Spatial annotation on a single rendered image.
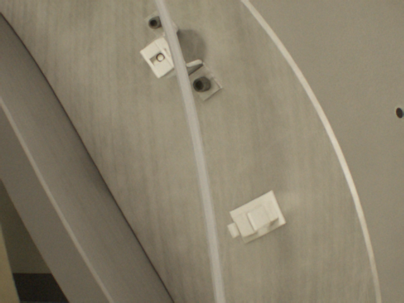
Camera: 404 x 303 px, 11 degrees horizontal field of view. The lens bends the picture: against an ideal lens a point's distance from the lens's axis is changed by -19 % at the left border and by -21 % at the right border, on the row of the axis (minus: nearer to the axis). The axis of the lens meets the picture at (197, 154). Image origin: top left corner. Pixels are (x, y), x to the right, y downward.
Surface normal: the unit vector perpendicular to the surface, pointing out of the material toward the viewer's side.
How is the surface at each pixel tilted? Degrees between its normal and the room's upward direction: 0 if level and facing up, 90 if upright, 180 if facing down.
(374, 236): 90
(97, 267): 67
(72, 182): 61
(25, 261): 90
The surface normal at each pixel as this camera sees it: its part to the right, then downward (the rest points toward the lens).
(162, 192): -0.47, 0.20
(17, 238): 0.20, 0.15
